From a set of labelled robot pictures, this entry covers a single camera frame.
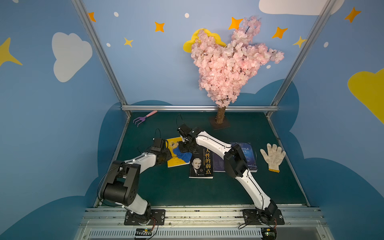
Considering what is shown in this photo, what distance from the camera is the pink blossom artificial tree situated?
67 cm

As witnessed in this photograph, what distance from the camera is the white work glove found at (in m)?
0.94

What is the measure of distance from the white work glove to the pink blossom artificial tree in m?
0.51
